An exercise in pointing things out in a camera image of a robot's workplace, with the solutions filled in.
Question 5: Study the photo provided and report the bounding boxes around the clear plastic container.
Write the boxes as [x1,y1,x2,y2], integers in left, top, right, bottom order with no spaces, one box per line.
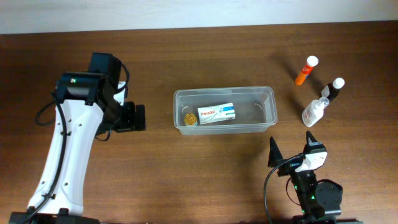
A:
[174,86,277,135]

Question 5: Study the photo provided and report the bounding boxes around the dark bottle white cap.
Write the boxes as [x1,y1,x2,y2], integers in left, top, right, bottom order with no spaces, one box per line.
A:
[321,78,345,102]

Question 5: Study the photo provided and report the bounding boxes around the small jar gold lid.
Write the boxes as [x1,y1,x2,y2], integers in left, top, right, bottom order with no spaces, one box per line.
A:
[184,113,198,126]

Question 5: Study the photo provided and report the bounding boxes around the white blue Panadol box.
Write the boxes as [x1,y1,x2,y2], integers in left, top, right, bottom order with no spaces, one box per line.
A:
[198,103,236,124]

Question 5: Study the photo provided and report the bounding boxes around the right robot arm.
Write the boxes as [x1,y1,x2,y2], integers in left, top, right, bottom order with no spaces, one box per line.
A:
[264,131,360,224]

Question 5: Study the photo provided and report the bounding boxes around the orange tube white cap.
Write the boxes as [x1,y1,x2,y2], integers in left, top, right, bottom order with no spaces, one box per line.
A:
[295,55,319,85]

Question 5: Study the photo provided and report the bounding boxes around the white spray bottle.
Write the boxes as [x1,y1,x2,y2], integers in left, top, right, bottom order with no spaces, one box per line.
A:
[302,97,330,128]

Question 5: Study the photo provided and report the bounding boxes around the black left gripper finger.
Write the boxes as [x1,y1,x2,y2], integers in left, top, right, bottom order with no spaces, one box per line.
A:
[135,105,146,131]
[119,101,136,133]

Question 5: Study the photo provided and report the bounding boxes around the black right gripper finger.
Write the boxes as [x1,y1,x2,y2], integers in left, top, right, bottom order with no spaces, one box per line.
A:
[306,131,322,148]
[267,137,284,168]

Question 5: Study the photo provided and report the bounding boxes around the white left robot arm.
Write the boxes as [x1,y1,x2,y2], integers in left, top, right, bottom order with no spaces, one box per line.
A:
[9,52,146,223]

